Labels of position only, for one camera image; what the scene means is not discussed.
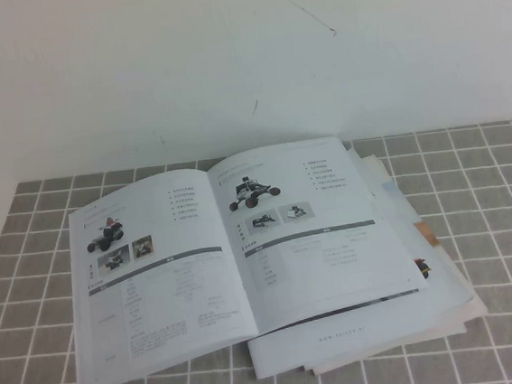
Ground white product booklet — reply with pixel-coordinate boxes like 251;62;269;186
55;123;493;384

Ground grey white-grid tablecloth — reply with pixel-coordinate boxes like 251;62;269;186
0;119;512;384

